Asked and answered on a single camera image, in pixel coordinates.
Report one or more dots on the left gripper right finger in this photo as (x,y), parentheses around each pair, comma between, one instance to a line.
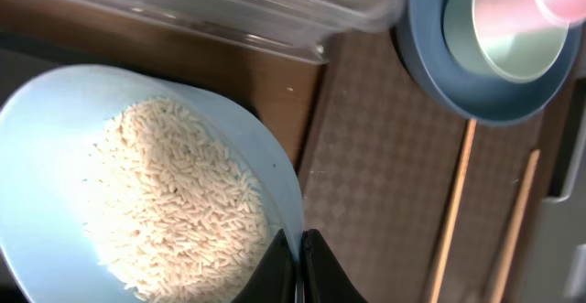
(324,280)

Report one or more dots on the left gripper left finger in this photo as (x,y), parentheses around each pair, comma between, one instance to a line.
(274,278)

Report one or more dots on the white rice grains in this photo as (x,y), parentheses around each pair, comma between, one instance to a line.
(170,212)

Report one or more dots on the wooden chopstick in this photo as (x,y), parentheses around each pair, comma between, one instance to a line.
(443,249)
(501,270)

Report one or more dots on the light blue bowl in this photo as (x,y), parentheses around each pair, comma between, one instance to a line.
(47,129)

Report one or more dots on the grey plastic dishwasher rack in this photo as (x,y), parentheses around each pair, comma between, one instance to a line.
(555,267)

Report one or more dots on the clear plastic waste bin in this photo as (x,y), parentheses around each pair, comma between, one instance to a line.
(294,29)

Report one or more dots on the brown plastic serving tray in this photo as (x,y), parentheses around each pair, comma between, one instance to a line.
(378,170)

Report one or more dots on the dark blue round plate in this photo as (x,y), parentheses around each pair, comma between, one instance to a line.
(489,100)

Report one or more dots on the light green small plate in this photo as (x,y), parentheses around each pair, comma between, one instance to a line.
(518,58)

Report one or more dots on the pink plastic cup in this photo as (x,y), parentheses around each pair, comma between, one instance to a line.
(497,18)

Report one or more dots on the black plastic tray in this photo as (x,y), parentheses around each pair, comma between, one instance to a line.
(23,58)

